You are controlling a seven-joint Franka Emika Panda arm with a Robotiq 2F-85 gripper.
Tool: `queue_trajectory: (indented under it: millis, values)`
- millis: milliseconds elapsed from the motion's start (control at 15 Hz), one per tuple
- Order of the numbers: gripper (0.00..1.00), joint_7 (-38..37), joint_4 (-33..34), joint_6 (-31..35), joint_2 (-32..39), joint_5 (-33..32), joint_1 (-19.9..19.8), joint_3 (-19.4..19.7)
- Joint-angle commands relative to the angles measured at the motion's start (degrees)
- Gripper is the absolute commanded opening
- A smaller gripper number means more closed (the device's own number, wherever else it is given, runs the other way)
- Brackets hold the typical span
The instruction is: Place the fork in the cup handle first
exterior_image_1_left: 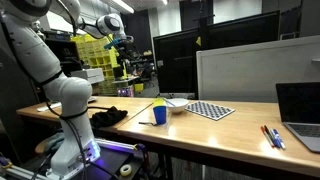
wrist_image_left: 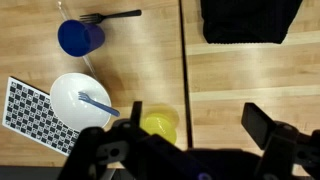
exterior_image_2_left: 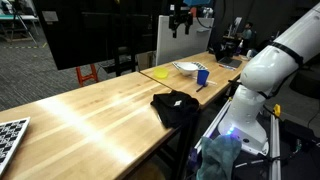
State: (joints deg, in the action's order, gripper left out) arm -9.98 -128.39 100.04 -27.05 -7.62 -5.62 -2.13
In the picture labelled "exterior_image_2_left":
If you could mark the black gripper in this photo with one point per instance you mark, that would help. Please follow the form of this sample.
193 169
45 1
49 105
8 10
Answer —
183 13

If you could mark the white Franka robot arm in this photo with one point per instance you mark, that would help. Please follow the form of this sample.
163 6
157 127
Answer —
260 70

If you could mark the white divider board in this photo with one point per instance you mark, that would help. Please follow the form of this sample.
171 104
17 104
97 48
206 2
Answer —
186 45

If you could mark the small white sign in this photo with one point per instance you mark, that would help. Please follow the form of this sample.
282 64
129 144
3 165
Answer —
172 7

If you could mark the small checkerboard sheet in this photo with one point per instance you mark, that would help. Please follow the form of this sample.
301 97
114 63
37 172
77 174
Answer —
202 65

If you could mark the cardboard box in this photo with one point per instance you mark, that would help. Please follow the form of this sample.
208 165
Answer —
146 60

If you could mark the yellow plastic bowl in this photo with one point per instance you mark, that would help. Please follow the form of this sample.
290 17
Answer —
161 74

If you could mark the red pen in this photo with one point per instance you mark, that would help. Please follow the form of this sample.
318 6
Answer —
224 66

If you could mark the grey laptop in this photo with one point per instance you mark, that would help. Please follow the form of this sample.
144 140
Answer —
231 62

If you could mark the white purple spray bottle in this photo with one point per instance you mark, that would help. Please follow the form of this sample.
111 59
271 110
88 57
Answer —
239 46

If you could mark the seated person teal shirt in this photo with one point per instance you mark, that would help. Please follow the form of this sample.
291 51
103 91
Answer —
247 33

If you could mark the black cloth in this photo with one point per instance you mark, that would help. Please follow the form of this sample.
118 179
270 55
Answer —
173 111

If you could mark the yellow purple clamp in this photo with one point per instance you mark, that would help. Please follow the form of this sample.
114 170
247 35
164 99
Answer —
230 99
276 110

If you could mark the large black screen panel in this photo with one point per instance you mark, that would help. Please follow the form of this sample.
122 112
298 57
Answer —
83 33

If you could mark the orange stool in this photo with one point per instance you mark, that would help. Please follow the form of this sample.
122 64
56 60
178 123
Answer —
80 74

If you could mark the black table leg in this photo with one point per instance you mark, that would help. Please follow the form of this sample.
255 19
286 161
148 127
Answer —
186 146

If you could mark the teal cloth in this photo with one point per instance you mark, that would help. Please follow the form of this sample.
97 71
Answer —
216 156

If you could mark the grey label plate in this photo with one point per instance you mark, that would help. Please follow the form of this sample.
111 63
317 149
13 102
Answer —
50 16

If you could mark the black power box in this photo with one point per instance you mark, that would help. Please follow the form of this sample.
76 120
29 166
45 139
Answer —
296 131

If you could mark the large checkerboard board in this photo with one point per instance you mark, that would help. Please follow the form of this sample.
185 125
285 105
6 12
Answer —
10 140

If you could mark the aluminium rail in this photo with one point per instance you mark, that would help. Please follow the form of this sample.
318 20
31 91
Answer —
275 150
212 126

